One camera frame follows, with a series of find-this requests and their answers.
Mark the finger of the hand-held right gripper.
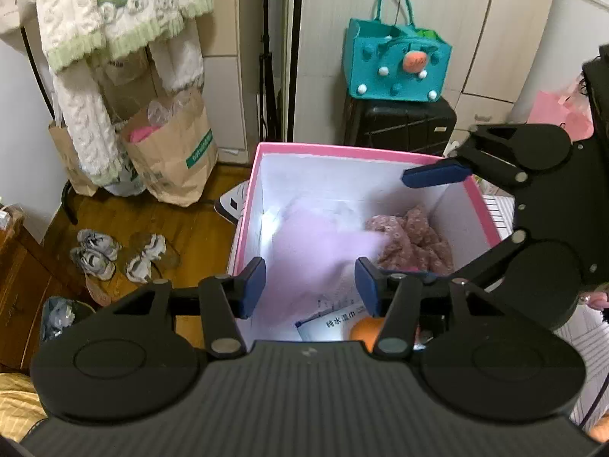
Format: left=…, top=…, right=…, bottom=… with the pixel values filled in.
left=402, top=124, right=530, bottom=189
left=383, top=229, right=530, bottom=290

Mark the black suitcase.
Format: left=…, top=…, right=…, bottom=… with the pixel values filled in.
left=343, top=93, right=458, bottom=158

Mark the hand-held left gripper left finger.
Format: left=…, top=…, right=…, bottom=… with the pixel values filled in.
left=113, top=257, right=268, bottom=359

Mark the clear plastic bag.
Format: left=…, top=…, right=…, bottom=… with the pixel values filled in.
left=147, top=88, right=201, bottom=127

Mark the white wet wipes pack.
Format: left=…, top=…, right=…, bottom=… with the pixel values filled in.
left=295, top=295, right=369, bottom=342

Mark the white green knit sweater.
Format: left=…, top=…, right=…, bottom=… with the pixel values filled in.
left=35, top=0, right=215, bottom=186

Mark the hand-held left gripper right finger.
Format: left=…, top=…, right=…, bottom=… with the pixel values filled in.
left=354, top=256, right=500, bottom=361

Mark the black coat rack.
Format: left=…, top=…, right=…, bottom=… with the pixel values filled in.
left=19, top=26, right=79, bottom=224

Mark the teal felt tote bag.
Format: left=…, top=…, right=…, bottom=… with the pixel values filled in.
left=346, top=0, right=454, bottom=104

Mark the grey white sneaker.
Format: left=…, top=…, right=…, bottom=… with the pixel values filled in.
left=70, top=246, right=116, bottom=281
left=77, top=228, right=122, bottom=260

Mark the wooden cabinet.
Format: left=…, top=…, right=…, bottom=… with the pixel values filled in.
left=0, top=205, right=103, bottom=372

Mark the purple plush toy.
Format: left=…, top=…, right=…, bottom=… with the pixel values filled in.
left=266, top=200, right=395, bottom=296

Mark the pink paper bag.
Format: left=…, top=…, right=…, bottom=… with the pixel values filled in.
left=526, top=81, right=595, bottom=136

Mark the white black sneaker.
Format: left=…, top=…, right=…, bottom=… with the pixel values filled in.
left=214, top=181, right=250, bottom=225

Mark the pink storage box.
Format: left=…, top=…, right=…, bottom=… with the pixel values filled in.
left=227, top=141, right=505, bottom=344

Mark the plain brown paper bag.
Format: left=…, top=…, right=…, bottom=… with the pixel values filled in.
left=48, top=119, right=98, bottom=197

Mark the crumpled grey plastic bag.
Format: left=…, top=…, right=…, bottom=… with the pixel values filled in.
left=40, top=296, right=96, bottom=344

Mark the yellow striped cloth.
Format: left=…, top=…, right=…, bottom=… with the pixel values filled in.
left=0, top=374, right=48, bottom=443

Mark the pink floral cloth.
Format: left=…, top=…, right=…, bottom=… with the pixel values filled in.
left=364, top=205, right=455, bottom=277

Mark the brown fluffy slipper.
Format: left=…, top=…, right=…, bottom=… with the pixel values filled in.
left=124, top=252, right=163, bottom=283
left=140, top=232, right=182, bottom=270

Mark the white green plastic bag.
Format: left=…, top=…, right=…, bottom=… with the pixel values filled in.
left=102, top=152, right=147, bottom=197

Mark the white wardrobe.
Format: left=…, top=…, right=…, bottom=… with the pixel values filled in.
left=292, top=0, right=562, bottom=153

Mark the person's right hand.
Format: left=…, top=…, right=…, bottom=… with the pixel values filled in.
left=577, top=290, right=609, bottom=324

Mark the orange plush toy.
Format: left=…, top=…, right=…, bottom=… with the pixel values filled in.
left=349, top=316, right=386, bottom=350

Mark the black tripod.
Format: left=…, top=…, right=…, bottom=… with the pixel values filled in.
left=257, top=0, right=286, bottom=142

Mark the brown paper bag green label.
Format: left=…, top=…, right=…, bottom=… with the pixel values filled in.
left=119, top=88, right=220, bottom=208

